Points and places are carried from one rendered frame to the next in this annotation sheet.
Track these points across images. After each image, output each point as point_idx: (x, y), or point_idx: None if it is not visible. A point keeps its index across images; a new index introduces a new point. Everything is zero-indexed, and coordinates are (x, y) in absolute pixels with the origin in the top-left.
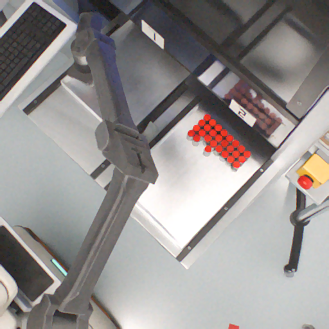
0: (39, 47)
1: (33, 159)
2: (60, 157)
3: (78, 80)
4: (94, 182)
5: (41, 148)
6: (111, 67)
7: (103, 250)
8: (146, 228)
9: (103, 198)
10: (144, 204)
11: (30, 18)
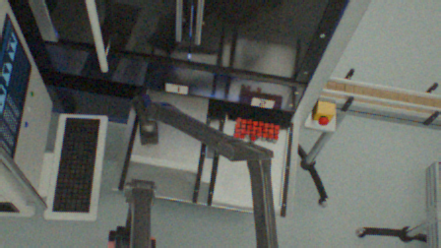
0: (94, 144)
1: (96, 245)
2: (115, 230)
3: (139, 148)
4: (154, 231)
5: (96, 233)
6: (187, 115)
7: (271, 213)
8: (250, 211)
9: (251, 184)
10: (238, 197)
11: (73, 129)
